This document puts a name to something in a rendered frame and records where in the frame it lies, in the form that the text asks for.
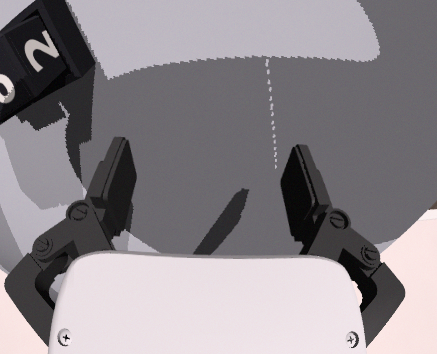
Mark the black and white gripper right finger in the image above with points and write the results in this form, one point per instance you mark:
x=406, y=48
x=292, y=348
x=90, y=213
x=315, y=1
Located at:
x=311, y=216

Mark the black tray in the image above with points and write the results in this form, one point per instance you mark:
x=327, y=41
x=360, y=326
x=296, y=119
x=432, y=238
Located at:
x=67, y=37

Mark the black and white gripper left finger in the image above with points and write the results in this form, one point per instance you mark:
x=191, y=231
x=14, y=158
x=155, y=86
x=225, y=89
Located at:
x=104, y=208

